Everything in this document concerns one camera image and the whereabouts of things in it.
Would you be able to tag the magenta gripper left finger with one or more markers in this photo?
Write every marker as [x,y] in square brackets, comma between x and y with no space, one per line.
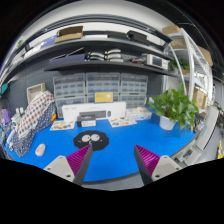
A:
[73,167]

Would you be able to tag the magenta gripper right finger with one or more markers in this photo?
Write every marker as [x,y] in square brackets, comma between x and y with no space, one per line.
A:
[153,167]

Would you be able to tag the black round face mousepad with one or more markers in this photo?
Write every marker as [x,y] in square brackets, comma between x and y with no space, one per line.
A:
[98,140]

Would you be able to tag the blue desk mat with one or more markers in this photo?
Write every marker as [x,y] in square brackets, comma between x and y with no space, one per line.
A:
[117,158]

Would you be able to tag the left sticker sheet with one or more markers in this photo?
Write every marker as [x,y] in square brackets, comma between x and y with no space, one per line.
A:
[62,125]

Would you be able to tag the sticker sheet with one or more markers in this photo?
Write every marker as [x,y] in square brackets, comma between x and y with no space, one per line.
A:
[121,122]
[62,125]

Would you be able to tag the small black white box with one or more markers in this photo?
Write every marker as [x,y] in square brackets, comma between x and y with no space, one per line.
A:
[86,121]

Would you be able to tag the white keyboard box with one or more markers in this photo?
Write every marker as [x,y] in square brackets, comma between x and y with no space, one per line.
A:
[100,110]

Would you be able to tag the white plastic container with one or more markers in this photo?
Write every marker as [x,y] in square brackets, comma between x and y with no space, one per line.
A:
[138,113]

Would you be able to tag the right sticker sheet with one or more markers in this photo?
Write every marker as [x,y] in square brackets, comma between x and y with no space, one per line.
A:
[121,122]

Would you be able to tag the potted green plant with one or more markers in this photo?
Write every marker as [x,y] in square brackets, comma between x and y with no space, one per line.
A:
[173,106]

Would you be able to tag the patterned fabric bag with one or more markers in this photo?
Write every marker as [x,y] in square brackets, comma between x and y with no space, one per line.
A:
[39,114]

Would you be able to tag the yellow card box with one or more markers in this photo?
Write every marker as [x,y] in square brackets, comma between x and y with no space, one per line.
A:
[103,97]

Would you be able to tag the left drawer organizer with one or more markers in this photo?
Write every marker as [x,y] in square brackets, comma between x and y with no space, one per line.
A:
[69,90]

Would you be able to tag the drawer organizer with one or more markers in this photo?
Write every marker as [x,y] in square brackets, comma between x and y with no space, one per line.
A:
[69,90]
[133,90]
[102,82]

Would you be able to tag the right drawer organizer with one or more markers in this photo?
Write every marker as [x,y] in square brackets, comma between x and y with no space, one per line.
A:
[133,90]

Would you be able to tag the white basket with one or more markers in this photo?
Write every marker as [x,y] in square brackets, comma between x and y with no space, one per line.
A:
[34,90]

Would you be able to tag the middle drawer organizer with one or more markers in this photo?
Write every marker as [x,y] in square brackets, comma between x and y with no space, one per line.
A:
[102,82]

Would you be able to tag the white metal rack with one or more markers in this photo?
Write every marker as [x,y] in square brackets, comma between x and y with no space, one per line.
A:
[185,49]

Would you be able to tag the white electronic instrument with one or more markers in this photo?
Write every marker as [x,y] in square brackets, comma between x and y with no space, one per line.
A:
[156,61]

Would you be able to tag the cardboard box top shelf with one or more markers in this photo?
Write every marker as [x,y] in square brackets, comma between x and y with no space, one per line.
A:
[69,33]

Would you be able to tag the lower dark wall shelf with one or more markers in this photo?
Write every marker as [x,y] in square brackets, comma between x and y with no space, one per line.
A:
[107,66]

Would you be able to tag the dark wall shelf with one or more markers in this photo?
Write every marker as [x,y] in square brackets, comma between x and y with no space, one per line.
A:
[107,66]
[89,45]

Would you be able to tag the upper dark wall shelf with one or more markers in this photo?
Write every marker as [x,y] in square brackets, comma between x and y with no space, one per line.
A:
[89,45]

